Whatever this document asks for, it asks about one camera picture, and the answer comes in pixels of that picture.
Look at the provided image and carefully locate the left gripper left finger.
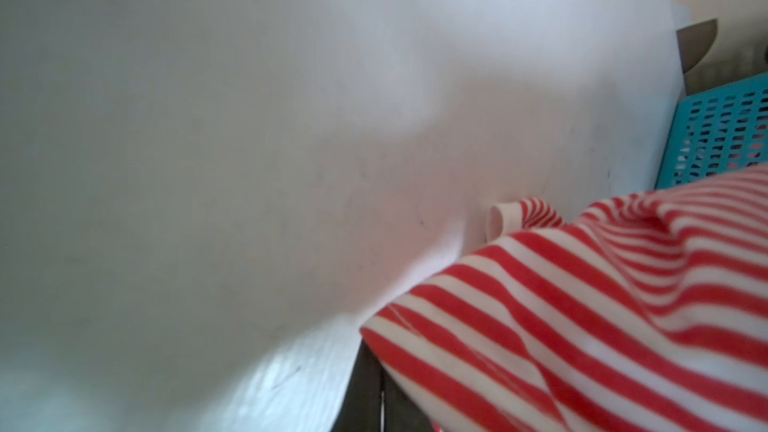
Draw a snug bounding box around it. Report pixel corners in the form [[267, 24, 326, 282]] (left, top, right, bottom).
[[331, 342, 382, 432]]

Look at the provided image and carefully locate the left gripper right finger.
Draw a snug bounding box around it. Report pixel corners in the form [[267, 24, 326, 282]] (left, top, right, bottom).
[[383, 372, 434, 432]]

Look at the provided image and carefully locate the red white striped tank top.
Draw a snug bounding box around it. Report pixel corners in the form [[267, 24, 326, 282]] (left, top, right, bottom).
[[361, 165, 767, 431]]

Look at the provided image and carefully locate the teal plastic basket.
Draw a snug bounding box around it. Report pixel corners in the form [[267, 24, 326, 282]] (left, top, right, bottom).
[[655, 73, 767, 189]]

